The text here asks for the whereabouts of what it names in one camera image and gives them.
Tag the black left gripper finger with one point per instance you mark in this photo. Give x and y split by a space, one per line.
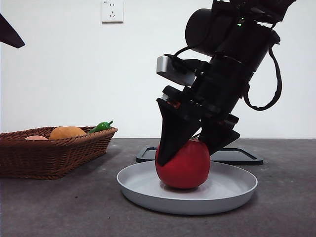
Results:
8 34

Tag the orange round fruit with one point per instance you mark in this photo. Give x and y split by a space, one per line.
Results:
67 132

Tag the white wall socket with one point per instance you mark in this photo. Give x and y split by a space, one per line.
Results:
112 12

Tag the green chili pepper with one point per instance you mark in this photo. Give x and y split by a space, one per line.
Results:
100 127

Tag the red tomato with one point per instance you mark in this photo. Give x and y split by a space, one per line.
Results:
187 170

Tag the pale grey round plate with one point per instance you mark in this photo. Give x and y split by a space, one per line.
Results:
138 197

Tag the brown wicker basket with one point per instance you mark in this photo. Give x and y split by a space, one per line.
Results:
49 158

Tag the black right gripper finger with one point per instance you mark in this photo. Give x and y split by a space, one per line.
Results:
217 137
175 133

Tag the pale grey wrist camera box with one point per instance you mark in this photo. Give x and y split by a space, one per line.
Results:
168 66

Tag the pink peach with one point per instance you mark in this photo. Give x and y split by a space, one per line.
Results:
37 138

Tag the black rectangular tray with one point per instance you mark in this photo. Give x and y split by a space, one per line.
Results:
237 156

